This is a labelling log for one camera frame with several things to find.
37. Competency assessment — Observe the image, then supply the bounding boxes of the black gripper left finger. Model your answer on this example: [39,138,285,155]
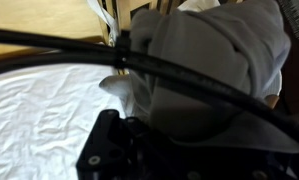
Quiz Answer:
[76,109,131,173]

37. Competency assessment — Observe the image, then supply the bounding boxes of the wooden bed frame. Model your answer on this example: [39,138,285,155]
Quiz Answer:
[0,0,107,64]

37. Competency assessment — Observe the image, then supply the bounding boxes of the black cable tie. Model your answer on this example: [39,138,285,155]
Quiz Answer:
[113,29,133,70]

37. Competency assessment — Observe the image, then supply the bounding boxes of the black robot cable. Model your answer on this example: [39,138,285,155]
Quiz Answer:
[0,27,299,148]

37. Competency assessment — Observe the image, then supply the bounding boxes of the grey shirt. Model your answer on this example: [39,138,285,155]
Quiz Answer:
[98,0,299,155]

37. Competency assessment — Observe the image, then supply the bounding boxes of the white and blue clothes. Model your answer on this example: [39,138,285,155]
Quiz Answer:
[177,0,221,13]

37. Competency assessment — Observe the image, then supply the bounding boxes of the white bed sheet mattress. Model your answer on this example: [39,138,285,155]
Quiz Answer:
[0,63,137,180]

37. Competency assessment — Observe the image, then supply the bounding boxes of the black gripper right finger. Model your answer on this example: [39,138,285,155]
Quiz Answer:
[122,115,290,180]

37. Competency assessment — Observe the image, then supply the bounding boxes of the white cloth strip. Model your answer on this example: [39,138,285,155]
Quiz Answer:
[86,0,121,47]

